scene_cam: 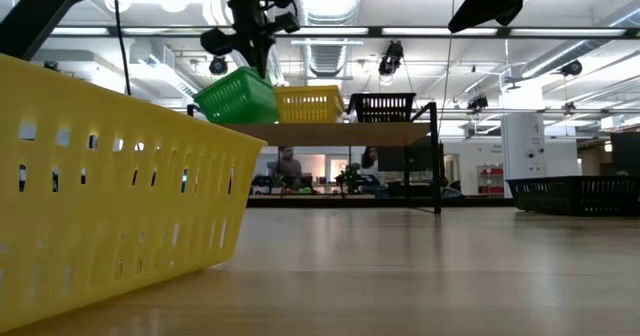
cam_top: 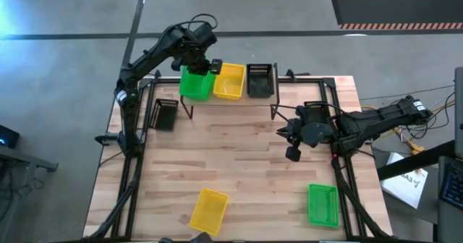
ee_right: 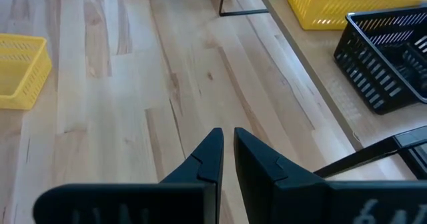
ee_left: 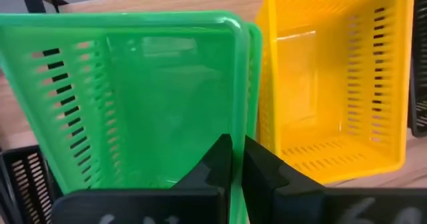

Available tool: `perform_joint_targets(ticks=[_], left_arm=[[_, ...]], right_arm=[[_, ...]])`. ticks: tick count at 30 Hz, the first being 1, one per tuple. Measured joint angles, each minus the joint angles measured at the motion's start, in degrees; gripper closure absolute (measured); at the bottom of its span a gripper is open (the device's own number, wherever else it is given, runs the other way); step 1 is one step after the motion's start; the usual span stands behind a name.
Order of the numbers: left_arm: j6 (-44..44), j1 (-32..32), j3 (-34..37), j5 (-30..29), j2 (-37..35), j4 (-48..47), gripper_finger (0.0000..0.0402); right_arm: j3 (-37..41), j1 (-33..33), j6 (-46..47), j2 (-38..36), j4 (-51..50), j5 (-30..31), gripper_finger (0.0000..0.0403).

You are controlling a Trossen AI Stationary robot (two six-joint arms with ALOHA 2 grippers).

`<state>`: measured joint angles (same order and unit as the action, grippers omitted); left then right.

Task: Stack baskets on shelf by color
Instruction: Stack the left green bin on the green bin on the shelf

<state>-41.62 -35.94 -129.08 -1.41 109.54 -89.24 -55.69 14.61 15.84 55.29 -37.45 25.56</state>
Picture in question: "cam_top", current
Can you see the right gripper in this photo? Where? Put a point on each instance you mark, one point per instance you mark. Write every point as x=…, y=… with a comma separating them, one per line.
x=298, y=131

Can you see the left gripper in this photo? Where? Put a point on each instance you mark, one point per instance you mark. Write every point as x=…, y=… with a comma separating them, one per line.
x=197, y=65

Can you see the green plastic basket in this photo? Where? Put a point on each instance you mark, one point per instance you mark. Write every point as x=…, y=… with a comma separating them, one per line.
x=323, y=206
x=197, y=89

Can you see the black plastic basket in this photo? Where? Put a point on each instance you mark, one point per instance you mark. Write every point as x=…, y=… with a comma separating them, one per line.
x=314, y=106
x=165, y=116
x=259, y=85

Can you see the yellow plastic basket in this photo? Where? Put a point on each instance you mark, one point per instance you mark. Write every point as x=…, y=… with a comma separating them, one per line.
x=228, y=84
x=209, y=211

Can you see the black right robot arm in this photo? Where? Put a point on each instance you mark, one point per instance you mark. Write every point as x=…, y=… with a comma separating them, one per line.
x=380, y=118

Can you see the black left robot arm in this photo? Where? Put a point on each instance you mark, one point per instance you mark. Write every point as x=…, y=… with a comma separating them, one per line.
x=144, y=60

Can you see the wooden shelf black metal legs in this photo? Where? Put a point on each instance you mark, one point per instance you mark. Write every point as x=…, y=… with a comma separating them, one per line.
x=238, y=103

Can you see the white printed paper sheet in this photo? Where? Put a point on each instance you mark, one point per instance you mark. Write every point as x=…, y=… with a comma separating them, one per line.
x=405, y=185

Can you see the black diagonal bar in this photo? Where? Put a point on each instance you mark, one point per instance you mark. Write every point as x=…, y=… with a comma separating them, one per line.
x=416, y=160

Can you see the black hazard-striped floor mat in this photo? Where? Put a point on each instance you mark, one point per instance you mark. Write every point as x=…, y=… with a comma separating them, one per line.
x=398, y=11

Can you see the dark grey desk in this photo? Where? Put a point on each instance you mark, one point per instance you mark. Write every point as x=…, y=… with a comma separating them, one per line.
x=459, y=109

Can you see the black backlit keyboard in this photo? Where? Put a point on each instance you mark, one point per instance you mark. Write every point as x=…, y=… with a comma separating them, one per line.
x=455, y=187

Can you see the grey metal desk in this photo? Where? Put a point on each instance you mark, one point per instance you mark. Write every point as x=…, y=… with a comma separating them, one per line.
x=21, y=158

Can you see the black device blue light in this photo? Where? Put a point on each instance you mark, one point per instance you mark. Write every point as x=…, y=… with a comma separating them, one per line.
x=8, y=136

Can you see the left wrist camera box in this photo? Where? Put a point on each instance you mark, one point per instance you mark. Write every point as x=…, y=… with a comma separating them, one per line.
x=216, y=66

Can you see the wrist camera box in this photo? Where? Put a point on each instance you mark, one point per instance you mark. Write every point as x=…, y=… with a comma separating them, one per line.
x=293, y=153
x=216, y=66

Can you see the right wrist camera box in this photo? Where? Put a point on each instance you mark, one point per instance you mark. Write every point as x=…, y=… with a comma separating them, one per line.
x=293, y=153

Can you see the black aluminium table frame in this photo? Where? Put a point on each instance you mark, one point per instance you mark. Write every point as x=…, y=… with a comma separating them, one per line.
x=307, y=80

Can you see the black edge bracket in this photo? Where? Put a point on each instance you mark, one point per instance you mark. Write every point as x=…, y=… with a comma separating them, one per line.
x=106, y=139

